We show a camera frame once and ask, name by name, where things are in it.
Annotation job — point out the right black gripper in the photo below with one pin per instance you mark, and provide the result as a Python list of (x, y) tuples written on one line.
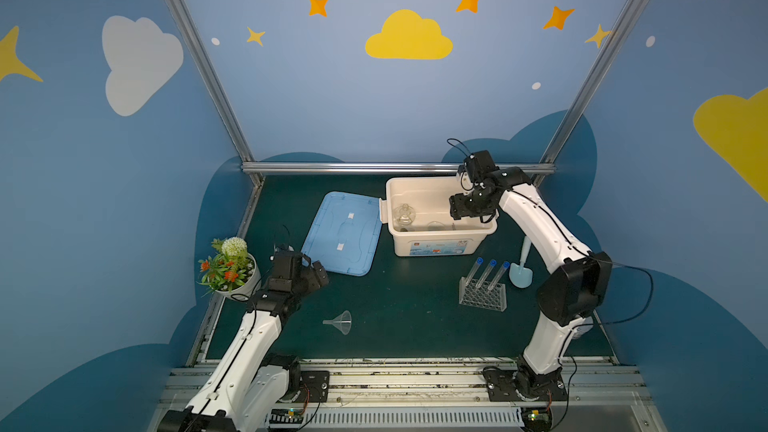
[(462, 207)]

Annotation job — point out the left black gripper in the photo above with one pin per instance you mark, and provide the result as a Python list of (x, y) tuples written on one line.
[(283, 261)]

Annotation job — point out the light blue bin lid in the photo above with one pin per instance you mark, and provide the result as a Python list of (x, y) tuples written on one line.
[(344, 234)]

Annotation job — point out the clear plastic funnel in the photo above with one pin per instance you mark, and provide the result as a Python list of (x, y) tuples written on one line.
[(343, 322)]

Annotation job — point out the test tube blue cap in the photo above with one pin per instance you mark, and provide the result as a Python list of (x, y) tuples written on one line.
[(488, 269), (475, 267), (498, 276)]

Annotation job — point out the clear glass petri dish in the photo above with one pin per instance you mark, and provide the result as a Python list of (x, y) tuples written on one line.
[(403, 216)]

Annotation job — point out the clear test tube rack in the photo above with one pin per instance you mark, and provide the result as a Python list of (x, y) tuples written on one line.
[(483, 297)]

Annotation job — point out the white ceramic mortar bowl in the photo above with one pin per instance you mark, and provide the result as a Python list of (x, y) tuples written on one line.
[(435, 226)]

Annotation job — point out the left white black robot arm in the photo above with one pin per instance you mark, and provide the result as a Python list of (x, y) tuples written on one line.
[(249, 381)]

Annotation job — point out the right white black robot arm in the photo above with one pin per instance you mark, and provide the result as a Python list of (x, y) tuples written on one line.
[(578, 277)]

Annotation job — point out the potted flower plant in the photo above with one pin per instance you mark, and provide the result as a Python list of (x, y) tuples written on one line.
[(232, 272)]

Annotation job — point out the white plastic storage bin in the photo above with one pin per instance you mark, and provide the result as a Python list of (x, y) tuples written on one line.
[(429, 196)]

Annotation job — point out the light blue plastic scoop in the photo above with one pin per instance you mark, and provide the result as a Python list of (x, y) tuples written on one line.
[(521, 276)]

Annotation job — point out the left controller circuit board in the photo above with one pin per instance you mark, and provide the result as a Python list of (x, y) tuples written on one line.
[(292, 417)]

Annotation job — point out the controller circuit board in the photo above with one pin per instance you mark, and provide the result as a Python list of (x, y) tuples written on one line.
[(292, 417), (536, 420)]

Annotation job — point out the clear plastic beaker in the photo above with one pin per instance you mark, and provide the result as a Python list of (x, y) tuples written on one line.
[(583, 328)]

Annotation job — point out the right controller circuit board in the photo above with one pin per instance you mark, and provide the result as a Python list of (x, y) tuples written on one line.
[(536, 420)]

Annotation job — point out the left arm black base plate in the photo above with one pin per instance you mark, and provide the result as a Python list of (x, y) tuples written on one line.
[(307, 386)]

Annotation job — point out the aluminium rail base frame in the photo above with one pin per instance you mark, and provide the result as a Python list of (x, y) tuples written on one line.
[(449, 394)]

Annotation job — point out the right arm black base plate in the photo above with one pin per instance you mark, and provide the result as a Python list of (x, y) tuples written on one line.
[(506, 385)]

